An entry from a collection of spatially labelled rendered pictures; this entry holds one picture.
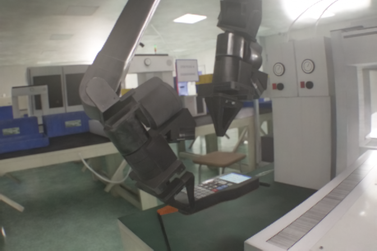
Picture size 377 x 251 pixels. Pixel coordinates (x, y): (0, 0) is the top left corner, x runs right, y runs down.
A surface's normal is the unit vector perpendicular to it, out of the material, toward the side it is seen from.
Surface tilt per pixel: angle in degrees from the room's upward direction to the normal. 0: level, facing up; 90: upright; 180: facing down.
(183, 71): 90
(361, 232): 0
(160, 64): 90
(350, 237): 0
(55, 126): 90
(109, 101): 67
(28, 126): 90
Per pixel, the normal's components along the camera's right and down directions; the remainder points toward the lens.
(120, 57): 0.34, -0.55
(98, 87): 0.24, -0.35
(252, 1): 0.64, 0.36
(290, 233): -0.08, -0.99
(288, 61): -0.80, 0.11
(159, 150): 0.58, 0.00
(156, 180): -0.48, -0.81
